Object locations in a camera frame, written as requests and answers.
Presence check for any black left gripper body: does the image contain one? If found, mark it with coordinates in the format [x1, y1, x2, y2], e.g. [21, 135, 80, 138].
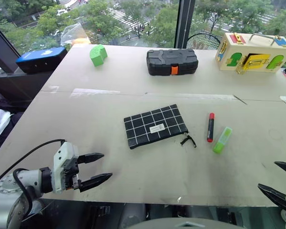
[61, 155, 83, 191]

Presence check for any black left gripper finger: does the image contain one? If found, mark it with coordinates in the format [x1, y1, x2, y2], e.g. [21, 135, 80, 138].
[78, 172, 113, 193]
[77, 153, 105, 165]

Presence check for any black grid pencil pouch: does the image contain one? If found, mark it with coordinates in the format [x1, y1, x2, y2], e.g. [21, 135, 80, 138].
[123, 104, 189, 150]

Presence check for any black plastic tool case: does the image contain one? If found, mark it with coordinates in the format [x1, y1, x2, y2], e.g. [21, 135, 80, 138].
[146, 49, 199, 76]

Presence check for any green highlighter pen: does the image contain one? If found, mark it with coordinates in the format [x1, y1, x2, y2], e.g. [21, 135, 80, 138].
[213, 126, 233, 154]

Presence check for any red black marker pen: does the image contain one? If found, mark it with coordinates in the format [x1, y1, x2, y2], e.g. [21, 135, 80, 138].
[206, 112, 215, 143]

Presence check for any blue black flat box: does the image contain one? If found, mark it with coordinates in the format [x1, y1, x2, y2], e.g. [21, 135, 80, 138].
[15, 46, 68, 74]

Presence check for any wooden lock activity box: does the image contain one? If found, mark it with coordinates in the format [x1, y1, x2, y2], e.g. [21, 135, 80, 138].
[214, 32, 286, 75]

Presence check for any clear plastic bag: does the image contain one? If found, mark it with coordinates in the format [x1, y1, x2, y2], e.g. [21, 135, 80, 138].
[60, 23, 89, 47]

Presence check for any badminton racket head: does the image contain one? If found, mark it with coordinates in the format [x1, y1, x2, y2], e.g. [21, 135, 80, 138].
[187, 32, 223, 51]

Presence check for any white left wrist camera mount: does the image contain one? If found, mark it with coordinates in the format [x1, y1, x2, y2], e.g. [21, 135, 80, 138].
[51, 142, 79, 194]

